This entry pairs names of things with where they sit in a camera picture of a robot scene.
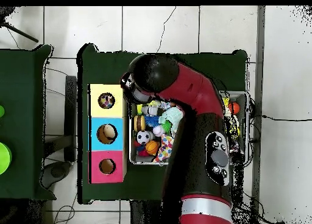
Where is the colourful dotted cloth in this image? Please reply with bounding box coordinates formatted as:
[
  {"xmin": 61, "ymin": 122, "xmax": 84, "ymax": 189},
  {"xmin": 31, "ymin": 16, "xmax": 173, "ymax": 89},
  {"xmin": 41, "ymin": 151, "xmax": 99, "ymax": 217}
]
[
  {"xmin": 98, "ymin": 93, "xmax": 116, "ymax": 110},
  {"xmin": 152, "ymin": 133, "xmax": 175, "ymax": 164}
]

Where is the wooden box with three holes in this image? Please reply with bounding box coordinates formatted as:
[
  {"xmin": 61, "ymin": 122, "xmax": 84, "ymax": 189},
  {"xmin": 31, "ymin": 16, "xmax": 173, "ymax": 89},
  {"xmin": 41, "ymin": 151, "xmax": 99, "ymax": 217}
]
[{"xmin": 87, "ymin": 83, "xmax": 127, "ymax": 184}]

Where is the dark green table cloth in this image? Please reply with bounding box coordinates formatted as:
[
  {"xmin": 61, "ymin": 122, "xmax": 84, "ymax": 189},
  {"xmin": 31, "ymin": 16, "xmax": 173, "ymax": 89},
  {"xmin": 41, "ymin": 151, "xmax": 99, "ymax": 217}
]
[
  {"xmin": 0, "ymin": 44, "xmax": 57, "ymax": 201},
  {"xmin": 77, "ymin": 43, "xmax": 249, "ymax": 205}
]

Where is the silver plastic toy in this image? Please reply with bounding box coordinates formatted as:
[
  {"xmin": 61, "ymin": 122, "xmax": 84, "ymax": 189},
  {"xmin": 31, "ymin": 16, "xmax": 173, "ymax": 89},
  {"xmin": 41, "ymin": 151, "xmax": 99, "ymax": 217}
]
[{"xmin": 141, "ymin": 103, "xmax": 162, "ymax": 117}]

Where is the toy hamburger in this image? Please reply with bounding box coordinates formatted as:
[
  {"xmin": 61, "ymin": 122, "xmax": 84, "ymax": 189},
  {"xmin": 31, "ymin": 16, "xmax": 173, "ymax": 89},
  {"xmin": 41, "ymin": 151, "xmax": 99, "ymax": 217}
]
[{"xmin": 133, "ymin": 114, "xmax": 146, "ymax": 132}]

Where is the mint green waffle cloth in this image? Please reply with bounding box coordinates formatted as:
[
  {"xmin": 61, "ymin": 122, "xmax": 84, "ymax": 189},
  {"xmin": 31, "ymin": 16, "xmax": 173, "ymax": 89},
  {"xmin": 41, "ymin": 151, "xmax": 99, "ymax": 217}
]
[{"xmin": 158, "ymin": 107, "xmax": 184, "ymax": 137}]

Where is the small black white soccer ball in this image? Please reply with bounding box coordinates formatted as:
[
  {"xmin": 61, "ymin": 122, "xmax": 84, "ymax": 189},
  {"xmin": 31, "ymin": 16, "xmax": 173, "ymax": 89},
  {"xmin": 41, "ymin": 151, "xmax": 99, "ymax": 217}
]
[{"xmin": 135, "ymin": 130, "xmax": 154, "ymax": 145}]

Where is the small white baseball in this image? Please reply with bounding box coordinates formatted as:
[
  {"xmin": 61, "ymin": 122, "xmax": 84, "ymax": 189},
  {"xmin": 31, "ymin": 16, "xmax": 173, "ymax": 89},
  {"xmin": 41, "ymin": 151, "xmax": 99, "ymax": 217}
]
[{"xmin": 152, "ymin": 125, "xmax": 166, "ymax": 138}]

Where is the small orange basketball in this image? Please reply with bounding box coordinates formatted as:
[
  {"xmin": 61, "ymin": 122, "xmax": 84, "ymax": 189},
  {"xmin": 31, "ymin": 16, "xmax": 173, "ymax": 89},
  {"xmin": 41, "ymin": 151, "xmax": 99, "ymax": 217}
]
[{"xmin": 145, "ymin": 140, "xmax": 160, "ymax": 156}]

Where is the small orange ball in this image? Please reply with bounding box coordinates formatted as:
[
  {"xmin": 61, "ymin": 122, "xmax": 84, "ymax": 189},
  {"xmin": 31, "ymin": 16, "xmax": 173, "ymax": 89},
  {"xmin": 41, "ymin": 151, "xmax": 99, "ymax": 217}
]
[{"xmin": 229, "ymin": 101, "xmax": 241, "ymax": 115}]

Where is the black tripod leg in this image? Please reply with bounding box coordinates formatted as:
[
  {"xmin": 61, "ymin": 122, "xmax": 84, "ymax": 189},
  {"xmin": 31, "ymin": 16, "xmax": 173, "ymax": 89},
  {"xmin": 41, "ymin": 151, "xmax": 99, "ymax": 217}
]
[{"xmin": 0, "ymin": 6, "xmax": 40, "ymax": 43}]

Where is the grey rounded base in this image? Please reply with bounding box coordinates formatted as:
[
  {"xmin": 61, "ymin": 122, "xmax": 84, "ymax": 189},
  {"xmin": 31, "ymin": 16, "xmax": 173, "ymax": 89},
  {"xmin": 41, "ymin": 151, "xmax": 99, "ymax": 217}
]
[{"xmin": 40, "ymin": 160, "xmax": 72, "ymax": 189}]

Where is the bright green cup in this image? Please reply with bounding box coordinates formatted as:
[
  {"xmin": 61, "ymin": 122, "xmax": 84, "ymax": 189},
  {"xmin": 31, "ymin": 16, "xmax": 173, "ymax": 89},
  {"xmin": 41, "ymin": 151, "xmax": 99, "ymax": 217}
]
[{"xmin": 0, "ymin": 142, "xmax": 12, "ymax": 175}]

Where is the silver wire mesh bin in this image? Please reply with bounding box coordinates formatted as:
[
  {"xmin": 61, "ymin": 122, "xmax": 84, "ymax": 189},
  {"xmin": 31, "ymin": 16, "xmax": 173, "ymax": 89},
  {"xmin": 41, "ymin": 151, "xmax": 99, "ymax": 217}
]
[{"xmin": 129, "ymin": 88, "xmax": 250, "ymax": 166}]

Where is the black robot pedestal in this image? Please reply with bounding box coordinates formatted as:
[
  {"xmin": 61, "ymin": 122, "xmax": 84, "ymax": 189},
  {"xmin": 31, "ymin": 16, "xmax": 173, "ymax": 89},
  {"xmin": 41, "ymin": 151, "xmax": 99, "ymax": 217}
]
[{"xmin": 130, "ymin": 199, "xmax": 181, "ymax": 224}]

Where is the black cable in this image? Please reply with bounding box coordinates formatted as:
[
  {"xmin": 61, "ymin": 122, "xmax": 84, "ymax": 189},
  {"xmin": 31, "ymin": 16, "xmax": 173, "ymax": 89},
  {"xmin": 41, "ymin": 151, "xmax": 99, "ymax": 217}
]
[{"xmin": 261, "ymin": 114, "xmax": 312, "ymax": 122}]

